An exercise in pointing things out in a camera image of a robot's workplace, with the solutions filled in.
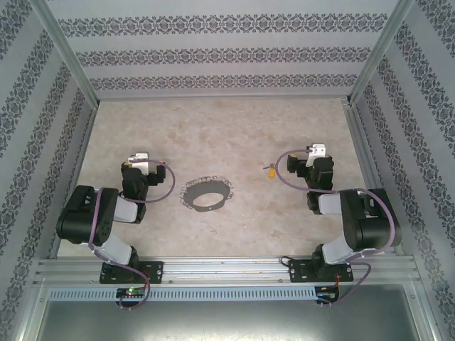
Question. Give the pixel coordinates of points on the right circuit board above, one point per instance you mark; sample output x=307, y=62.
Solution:
x=327, y=295

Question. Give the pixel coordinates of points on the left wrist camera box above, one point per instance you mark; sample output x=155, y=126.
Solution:
x=140, y=161

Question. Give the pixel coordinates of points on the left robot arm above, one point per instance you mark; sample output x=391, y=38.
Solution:
x=85, y=213

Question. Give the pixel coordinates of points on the left circuit board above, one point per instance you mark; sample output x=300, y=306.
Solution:
x=131, y=292

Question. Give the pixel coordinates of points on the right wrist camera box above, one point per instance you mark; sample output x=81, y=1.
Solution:
x=317, y=150

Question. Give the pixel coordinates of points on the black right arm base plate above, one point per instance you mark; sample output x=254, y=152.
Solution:
x=296, y=271

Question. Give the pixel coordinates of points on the aluminium frame post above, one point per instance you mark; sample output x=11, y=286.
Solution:
x=382, y=49
x=64, y=49

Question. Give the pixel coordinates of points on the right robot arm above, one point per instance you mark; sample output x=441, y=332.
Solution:
x=373, y=220

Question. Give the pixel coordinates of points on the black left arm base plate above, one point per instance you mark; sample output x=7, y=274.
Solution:
x=156, y=271

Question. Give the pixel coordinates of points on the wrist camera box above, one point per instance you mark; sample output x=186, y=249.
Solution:
x=140, y=161
x=317, y=150

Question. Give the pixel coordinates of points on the circuit board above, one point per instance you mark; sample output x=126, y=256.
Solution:
x=131, y=292
x=327, y=295

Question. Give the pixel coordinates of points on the grey metal sheet panel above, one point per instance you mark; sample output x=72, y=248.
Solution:
x=227, y=323

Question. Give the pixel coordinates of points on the aluminium frame rail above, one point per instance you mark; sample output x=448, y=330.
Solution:
x=73, y=184
x=371, y=177
x=224, y=96

